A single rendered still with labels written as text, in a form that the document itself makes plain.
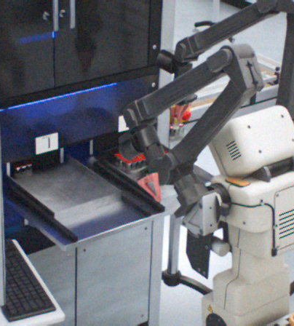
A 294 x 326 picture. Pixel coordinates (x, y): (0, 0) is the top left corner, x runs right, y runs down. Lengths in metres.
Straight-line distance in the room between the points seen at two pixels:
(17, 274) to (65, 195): 0.42
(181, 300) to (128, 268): 0.57
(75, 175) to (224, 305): 0.82
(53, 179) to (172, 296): 1.16
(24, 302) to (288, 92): 0.97
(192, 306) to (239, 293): 1.47
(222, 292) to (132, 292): 1.07
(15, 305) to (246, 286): 0.65
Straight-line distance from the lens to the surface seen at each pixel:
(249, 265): 2.63
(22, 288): 2.74
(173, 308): 4.09
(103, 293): 3.62
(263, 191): 2.45
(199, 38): 2.92
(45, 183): 3.18
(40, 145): 3.13
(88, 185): 3.17
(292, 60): 2.72
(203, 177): 3.25
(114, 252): 3.55
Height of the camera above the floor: 2.38
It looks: 27 degrees down
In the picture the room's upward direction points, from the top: 2 degrees clockwise
